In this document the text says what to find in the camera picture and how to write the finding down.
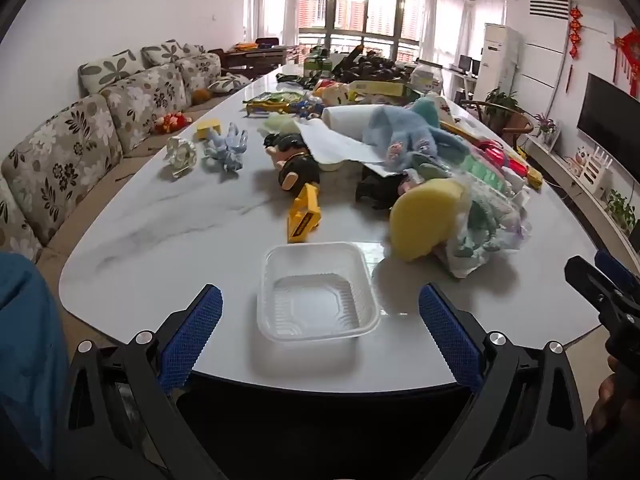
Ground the red hanging string decoration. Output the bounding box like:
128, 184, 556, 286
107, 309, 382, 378
568, 5, 584, 62

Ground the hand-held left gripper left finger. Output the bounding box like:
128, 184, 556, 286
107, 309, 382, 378
55, 284, 223, 480

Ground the long yellow strip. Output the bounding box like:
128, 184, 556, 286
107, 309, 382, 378
439, 119, 544, 192

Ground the white standing air conditioner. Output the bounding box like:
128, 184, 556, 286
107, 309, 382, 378
479, 23, 522, 107

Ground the wooden armchair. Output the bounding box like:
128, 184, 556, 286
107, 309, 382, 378
459, 99, 534, 152

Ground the white paper towel roll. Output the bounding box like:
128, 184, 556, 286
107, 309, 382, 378
299, 104, 387, 172

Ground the floral patterned sofa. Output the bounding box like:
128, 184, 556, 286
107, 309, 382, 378
0, 39, 252, 263

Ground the green snack packet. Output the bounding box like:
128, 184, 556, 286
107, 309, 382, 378
244, 90, 307, 116

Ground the light blue plush cloth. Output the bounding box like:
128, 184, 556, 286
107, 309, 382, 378
362, 97, 470, 169

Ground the red plush toy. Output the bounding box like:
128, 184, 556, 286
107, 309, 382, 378
152, 111, 194, 135

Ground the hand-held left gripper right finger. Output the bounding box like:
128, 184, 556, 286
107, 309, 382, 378
419, 282, 588, 480

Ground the clear bag with green cloth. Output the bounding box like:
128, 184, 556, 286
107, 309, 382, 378
444, 169, 532, 279

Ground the clear plastic tray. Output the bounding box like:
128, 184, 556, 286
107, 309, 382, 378
257, 242, 382, 344

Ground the potted green plant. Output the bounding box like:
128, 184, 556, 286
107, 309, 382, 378
484, 87, 522, 117

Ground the pile of dark items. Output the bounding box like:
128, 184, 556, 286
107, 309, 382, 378
334, 46, 412, 84

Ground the wooden desk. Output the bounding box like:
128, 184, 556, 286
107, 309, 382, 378
219, 37, 302, 79

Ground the blue chair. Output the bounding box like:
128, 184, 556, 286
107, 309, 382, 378
0, 252, 69, 473

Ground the small leafy plant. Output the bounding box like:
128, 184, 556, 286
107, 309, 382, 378
606, 189, 637, 232

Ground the floral throw pillow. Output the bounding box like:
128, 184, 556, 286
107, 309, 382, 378
207, 73, 252, 95

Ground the yellow sponge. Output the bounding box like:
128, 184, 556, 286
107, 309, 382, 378
389, 180, 471, 262

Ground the white television cabinet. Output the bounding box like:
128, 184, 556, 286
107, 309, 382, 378
520, 134, 640, 262

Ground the red knot wall decoration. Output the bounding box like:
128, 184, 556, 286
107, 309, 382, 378
614, 29, 640, 99

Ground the person's right hand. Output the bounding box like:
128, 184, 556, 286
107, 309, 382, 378
586, 357, 619, 435

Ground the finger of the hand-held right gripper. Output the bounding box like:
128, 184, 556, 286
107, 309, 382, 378
565, 256, 640, 326
595, 250, 640, 301

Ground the white flower-shaped toy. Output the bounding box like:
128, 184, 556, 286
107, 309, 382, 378
166, 136, 198, 179

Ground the black monkey plush toy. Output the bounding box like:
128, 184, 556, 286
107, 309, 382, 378
264, 132, 322, 192

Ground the yellow toy tool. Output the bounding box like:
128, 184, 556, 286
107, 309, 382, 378
287, 183, 322, 245

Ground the white router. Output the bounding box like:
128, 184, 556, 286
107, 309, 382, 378
581, 147, 614, 192

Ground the black television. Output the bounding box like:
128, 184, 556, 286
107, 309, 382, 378
577, 72, 640, 162

